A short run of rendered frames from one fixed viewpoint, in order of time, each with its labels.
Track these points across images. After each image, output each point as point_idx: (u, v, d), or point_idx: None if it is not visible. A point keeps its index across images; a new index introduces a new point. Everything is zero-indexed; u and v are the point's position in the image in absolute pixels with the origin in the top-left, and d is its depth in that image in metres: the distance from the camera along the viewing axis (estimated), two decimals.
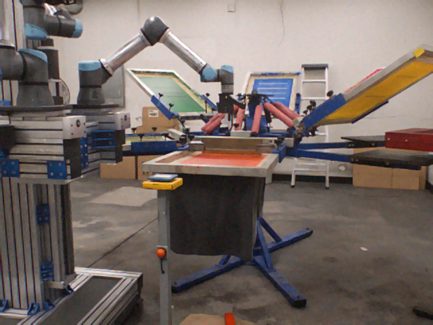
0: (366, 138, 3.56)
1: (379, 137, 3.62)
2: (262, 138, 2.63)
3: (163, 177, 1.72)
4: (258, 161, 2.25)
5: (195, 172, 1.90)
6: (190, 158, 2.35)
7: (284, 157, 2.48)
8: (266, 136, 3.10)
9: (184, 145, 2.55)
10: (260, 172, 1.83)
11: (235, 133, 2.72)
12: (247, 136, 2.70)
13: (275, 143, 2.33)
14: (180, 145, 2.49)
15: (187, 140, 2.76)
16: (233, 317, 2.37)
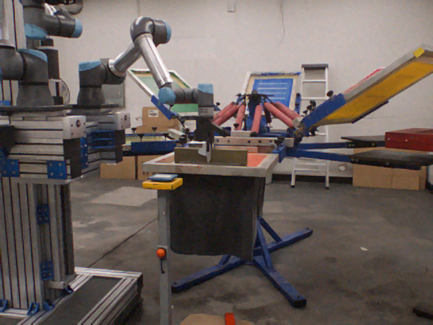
0: (366, 138, 3.56)
1: (379, 137, 3.62)
2: (262, 138, 2.63)
3: (163, 177, 1.72)
4: (258, 162, 2.25)
5: (195, 172, 1.90)
6: None
7: (284, 157, 2.48)
8: (266, 136, 3.10)
9: (184, 145, 2.55)
10: (260, 172, 1.83)
11: (235, 133, 2.72)
12: (247, 136, 2.70)
13: (275, 143, 2.33)
14: (180, 145, 2.49)
15: (187, 140, 2.76)
16: (233, 317, 2.37)
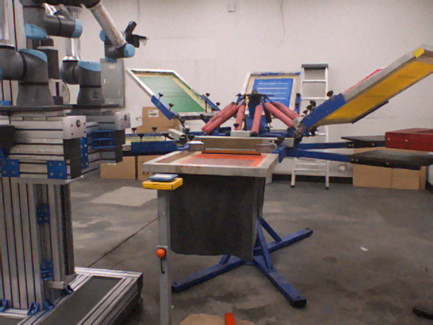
0: (366, 138, 3.56)
1: (379, 137, 3.62)
2: (262, 138, 2.63)
3: (163, 177, 1.72)
4: (258, 161, 2.25)
5: (195, 172, 1.90)
6: (190, 158, 2.35)
7: (284, 157, 2.48)
8: (266, 136, 3.10)
9: (184, 145, 2.55)
10: (260, 172, 1.83)
11: (235, 133, 2.72)
12: (247, 136, 2.70)
13: (275, 143, 2.33)
14: (180, 145, 2.49)
15: (187, 140, 2.76)
16: (233, 317, 2.37)
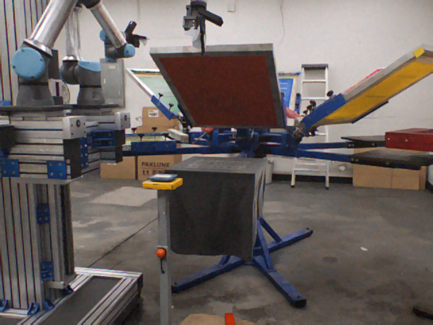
0: (366, 138, 3.56)
1: (379, 137, 3.62)
2: None
3: (163, 177, 1.72)
4: (260, 97, 2.25)
5: None
6: (193, 98, 2.35)
7: (285, 122, 2.46)
8: (266, 136, 3.10)
9: None
10: (266, 47, 1.86)
11: None
12: None
13: None
14: None
15: None
16: (233, 317, 2.37)
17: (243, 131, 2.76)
